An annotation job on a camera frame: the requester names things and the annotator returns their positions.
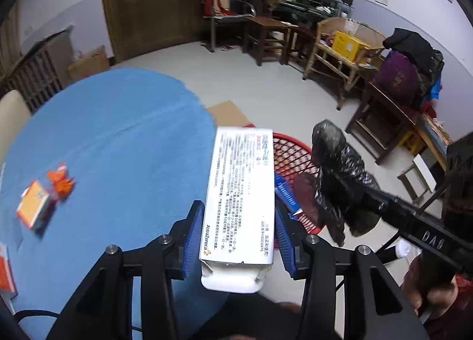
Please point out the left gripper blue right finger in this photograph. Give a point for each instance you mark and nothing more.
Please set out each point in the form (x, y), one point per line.
(286, 238)

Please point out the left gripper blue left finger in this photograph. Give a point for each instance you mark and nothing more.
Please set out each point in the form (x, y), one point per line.
(192, 236)

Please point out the blue white small carton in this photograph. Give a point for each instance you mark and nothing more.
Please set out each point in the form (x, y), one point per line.
(283, 190)

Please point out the long white medicine box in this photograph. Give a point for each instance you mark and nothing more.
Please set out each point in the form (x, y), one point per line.
(237, 239)

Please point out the black plastic bag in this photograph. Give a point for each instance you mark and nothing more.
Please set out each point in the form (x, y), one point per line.
(342, 179)

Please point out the orange packet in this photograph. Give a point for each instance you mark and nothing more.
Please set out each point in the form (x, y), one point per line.
(61, 183)

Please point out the orange cream small box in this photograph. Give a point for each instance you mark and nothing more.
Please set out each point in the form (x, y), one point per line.
(34, 203)

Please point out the red plastic bag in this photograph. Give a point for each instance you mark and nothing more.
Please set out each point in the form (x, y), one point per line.
(305, 186)

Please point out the red plastic trash basket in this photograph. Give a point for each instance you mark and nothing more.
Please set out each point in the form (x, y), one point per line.
(291, 158)

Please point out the person's right hand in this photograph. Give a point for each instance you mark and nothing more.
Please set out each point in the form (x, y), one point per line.
(439, 298)

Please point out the blue round table cloth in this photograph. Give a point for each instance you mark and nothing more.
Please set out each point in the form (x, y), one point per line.
(138, 145)

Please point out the flat cardboard under basket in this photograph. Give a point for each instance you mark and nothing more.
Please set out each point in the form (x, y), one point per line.
(229, 115)

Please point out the wicker armchair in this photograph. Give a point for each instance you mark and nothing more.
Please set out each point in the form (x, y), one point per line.
(348, 72)

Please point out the orange white tissue box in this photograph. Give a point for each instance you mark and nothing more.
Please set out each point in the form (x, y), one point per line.
(7, 284)

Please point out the yellow cardboard box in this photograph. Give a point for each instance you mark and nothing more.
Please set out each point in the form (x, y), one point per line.
(347, 46)

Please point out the dark wooden stool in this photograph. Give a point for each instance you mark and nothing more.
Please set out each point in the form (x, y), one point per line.
(265, 35)

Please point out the cream leather sofa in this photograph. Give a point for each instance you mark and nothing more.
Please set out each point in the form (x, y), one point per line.
(14, 114)

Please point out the grey wooden crib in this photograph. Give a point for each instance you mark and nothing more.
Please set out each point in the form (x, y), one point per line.
(43, 71)

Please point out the chair with red cloth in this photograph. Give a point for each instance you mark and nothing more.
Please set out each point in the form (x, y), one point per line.
(225, 12)

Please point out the cardboard box by wall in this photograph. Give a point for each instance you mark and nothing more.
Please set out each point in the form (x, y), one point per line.
(89, 64)

